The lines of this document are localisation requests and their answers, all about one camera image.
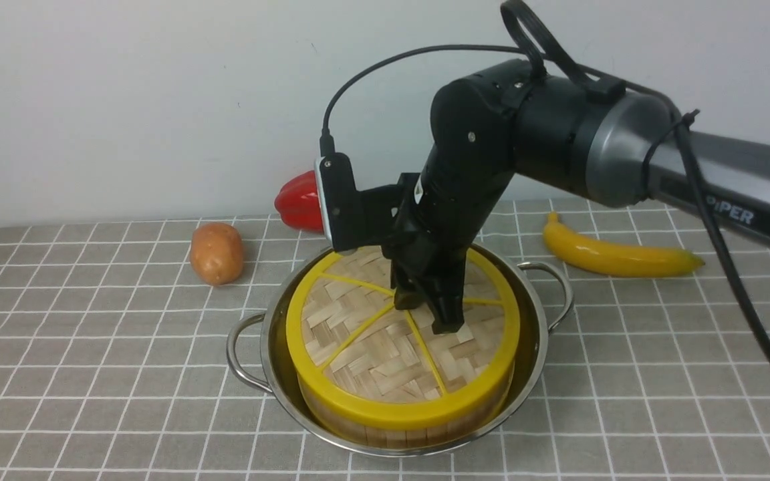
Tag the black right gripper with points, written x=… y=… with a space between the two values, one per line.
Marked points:
x=440 y=215

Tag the yellow woven bamboo steamer lid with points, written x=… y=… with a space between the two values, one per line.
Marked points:
x=370 y=363

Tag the yellow rimmed bamboo steamer basket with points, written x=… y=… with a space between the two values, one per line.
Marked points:
x=412 y=431

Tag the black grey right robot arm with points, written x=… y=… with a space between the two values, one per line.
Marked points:
x=605 y=142

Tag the stainless steel pot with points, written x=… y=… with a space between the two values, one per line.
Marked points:
x=257 y=352

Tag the red bell pepper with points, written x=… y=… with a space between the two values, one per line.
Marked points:
x=297 y=204

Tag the yellow banana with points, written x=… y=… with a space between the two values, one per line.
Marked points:
x=615 y=259

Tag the brown potato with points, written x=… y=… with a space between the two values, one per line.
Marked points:
x=217 y=253

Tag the grey checked tablecloth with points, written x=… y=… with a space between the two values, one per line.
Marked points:
x=112 y=364

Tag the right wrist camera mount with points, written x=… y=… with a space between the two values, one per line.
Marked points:
x=355 y=218

